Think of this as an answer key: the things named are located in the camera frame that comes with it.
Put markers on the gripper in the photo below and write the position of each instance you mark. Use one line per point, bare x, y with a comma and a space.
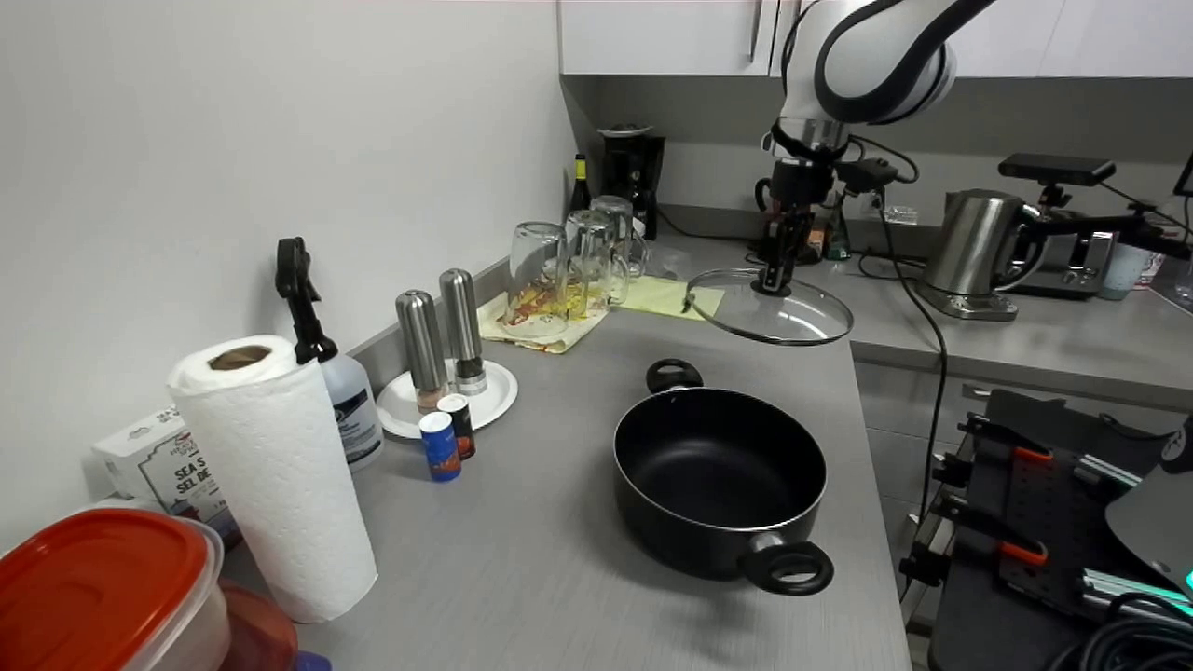
802, 183

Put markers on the glass pot lid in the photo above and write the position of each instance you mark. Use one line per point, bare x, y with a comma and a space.
802, 321

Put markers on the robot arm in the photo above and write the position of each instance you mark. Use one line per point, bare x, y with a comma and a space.
867, 56

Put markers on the upturned drinking glass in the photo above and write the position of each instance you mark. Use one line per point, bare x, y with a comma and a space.
537, 280

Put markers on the black cooking pot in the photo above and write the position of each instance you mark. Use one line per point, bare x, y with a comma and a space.
718, 522

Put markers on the plastic container with red lid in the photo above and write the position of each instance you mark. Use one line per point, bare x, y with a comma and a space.
93, 596

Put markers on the small green bottle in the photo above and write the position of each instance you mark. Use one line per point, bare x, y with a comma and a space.
838, 240

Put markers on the plain yellow cloth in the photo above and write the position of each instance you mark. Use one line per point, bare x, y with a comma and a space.
666, 298

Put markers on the upturned glass mug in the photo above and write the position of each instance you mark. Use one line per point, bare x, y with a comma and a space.
623, 224
592, 261

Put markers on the black coffee maker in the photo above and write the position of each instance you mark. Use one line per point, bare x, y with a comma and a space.
629, 177

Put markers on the steel electric kettle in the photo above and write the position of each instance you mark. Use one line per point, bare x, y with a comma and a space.
969, 247

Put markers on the dark wine bottle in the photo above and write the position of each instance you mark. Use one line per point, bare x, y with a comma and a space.
580, 191

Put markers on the patterned yellow dish towel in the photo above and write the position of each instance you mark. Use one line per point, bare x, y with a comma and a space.
550, 343

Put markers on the silver toaster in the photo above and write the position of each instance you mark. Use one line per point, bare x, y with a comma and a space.
1072, 270

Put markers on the black orange clamp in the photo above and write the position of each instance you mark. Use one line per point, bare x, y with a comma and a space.
1002, 457
988, 540

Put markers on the white plate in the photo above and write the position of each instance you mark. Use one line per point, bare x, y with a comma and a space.
499, 396

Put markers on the steel pepper grinder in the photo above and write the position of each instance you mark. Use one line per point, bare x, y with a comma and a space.
462, 326

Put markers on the white paper cup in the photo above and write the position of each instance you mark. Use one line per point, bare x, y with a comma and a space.
1123, 272

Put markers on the small dark spice bottle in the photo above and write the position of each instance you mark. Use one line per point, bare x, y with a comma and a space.
462, 424

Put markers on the steel salt grinder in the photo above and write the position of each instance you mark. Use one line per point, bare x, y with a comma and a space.
421, 345

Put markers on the small blue spice bottle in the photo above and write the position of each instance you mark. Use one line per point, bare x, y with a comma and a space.
440, 452

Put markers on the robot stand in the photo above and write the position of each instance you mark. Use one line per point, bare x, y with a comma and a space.
988, 615

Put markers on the spray bottle with black trigger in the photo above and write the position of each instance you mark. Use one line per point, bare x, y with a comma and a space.
349, 401

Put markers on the paper towel roll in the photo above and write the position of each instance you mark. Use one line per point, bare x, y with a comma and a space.
289, 485

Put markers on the red translucent container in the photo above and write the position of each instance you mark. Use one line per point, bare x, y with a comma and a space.
261, 634

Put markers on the white salt box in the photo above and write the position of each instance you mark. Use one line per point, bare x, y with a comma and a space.
154, 466

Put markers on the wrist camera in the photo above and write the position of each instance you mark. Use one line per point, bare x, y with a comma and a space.
867, 174

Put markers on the camera on mount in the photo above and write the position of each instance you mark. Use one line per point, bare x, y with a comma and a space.
1058, 170

